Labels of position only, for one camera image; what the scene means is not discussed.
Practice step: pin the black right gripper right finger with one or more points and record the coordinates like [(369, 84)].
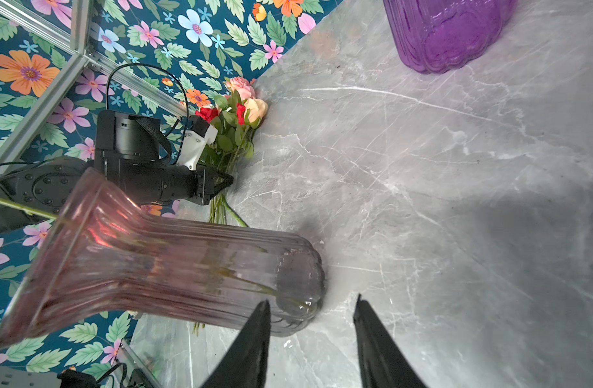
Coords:
[(382, 364)]

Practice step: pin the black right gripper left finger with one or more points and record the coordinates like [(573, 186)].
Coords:
[(245, 363)]

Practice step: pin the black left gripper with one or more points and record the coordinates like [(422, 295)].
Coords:
[(133, 153)]

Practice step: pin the dark pink ribbed glass vase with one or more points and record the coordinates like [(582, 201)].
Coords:
[(105, 253)]

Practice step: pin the red artificial rose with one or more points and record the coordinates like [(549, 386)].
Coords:
[(208, 114)]

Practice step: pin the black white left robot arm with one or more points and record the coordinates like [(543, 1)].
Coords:
[(44, 186)]

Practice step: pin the bunch of artificial flowers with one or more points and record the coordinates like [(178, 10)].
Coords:
[(241, 114)]

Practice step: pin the purple blue ribbed glass vase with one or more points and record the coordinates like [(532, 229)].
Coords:
[(433, 37)]

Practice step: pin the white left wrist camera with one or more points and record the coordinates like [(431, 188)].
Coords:
[(197, 136)]

